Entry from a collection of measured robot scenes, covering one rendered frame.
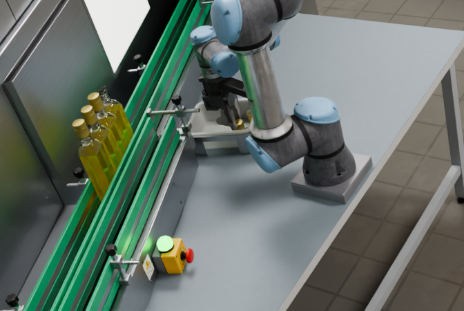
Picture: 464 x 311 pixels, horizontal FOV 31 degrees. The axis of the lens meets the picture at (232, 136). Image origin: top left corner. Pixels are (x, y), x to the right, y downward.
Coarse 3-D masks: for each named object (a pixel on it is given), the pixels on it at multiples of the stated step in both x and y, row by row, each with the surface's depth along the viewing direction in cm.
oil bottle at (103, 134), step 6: (102, 126) 231; (90, 132) 230; (96, 132) 230; (102, 132) 230; (108, 132) 232; (96, 138) 229; (102, 138) 229; (108, 138) 232; (108, 144) 232; (114, 144) 235; (108, 150) 232; (114, 150) 235; (108, 156) 233; (114, 156) 235; (120, 156) 238; (114, 162) 235; (114, 168) 235
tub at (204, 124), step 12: (204, 108) 273; (240, 108) 270; (192, 120) 266; (204, 120) 275; (252, 120) 258; (192, 132) 265; (204, 132) 260; (216, 132) 258; (228, 132) 257; (240, 132) 255
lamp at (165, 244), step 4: (164, 236) 225; (168, 236) 225; (160, 240) 225; (164, 240) 224; (168, 240) 224; (160, 244) 224; (164, 244) 223; (168, 244) 224; (172, 244) 225; (160, 248) 224; (164, 248) 223; (168, 248) 224; (172, 248) 225; (164, 252) 224
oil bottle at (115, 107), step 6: (114, 102) 239; (108, 108) 238; (114, 108) 238; (120, 108) 241; (114, 114) 238; (120, 114) 241; (120, 120) 241; (126, 120) 244; (126, 126) 244; (126, 132) 244; (132, 132) 247; (126, 138) 244
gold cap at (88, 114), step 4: (84, 108) 227; (88, 108) 227; (92, 108) 226; (84, 112) 226; (88, 112) 226; (92, 112) 226; (84, 116) 227; (88, 116) 226; (92, 116) 227; (96, 116) 228; (88, 120) 227; (92, 120) 227; (96, 120) 228; (88, 124) 228; (92, 124) 228
